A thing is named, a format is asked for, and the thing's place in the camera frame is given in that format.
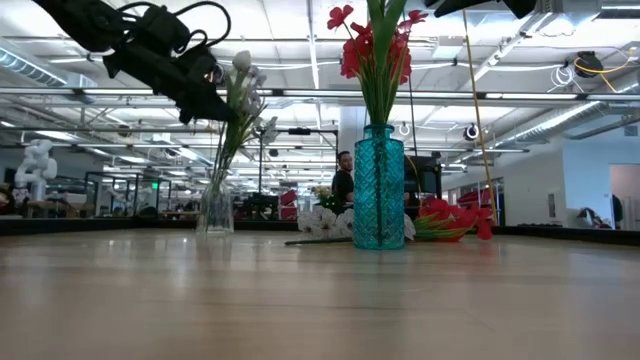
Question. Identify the clear glass vase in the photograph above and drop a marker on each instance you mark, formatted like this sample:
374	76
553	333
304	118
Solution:
216	210

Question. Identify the mixed flower bouquet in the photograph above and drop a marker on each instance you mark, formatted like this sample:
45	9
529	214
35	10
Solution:
325	197

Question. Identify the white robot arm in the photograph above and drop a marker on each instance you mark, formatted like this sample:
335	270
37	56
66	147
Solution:
35	165

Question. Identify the black metal rig frame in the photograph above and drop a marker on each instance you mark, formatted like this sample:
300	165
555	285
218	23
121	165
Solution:
300	131

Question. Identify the person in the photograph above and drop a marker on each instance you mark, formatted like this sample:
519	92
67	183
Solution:
344	180

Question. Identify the black metal table frame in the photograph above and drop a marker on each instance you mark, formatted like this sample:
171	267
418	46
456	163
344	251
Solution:
100	226

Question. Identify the red blossom flower bunch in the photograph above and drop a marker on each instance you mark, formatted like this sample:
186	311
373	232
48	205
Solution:
357	55
450	215

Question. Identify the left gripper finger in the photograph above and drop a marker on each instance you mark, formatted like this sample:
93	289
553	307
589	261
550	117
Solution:
217	109

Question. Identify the black monitor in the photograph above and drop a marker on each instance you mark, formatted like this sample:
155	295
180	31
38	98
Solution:
424	175

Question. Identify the white blossom flower bunch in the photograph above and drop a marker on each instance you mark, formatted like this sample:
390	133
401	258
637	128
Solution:
231	150
322	222

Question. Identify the teal patterned glass vase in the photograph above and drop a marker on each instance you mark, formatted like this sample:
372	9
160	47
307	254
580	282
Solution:
378	190

